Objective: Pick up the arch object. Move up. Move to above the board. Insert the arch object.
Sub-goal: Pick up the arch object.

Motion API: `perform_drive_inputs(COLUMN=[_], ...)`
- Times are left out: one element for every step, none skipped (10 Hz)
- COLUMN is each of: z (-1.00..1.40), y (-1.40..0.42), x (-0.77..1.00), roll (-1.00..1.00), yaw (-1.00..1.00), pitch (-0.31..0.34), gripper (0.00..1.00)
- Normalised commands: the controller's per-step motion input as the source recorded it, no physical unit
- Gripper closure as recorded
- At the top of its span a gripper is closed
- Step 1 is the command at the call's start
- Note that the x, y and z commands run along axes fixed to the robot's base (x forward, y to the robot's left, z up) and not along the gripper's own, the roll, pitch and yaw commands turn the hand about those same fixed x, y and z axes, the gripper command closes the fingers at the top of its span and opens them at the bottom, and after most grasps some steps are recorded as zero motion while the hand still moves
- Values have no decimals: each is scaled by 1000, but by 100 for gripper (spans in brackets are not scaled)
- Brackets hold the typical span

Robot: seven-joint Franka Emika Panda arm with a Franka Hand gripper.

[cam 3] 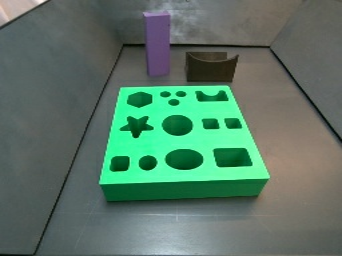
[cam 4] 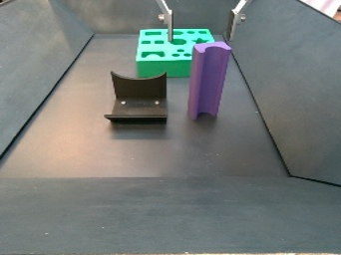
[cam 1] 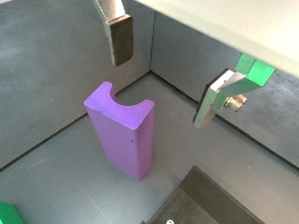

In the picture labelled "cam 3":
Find purple tall rectangular block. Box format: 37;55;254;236
143;11;171;76

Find green shape sorter board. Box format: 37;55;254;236
99;85;270;201

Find dark brown arch block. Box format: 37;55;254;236
186;52;240;82

